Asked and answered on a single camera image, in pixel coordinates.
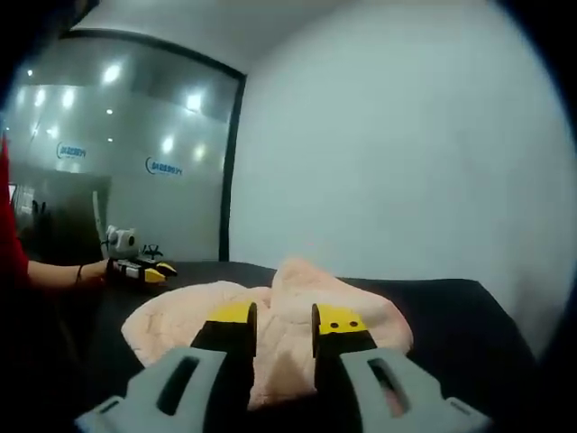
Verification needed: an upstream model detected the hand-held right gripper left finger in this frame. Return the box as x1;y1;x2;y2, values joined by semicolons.
74;300;258;433

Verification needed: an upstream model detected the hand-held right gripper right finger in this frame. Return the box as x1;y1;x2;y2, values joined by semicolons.
311;303;492;433

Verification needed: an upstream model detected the pink fluffy towel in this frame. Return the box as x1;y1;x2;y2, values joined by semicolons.
120;256;415;411

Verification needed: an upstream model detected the frosted glass partition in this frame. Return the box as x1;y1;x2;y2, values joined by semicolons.
4;42;240;263

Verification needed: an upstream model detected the person in red sleeve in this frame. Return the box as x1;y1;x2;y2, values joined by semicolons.
0;130;32;290

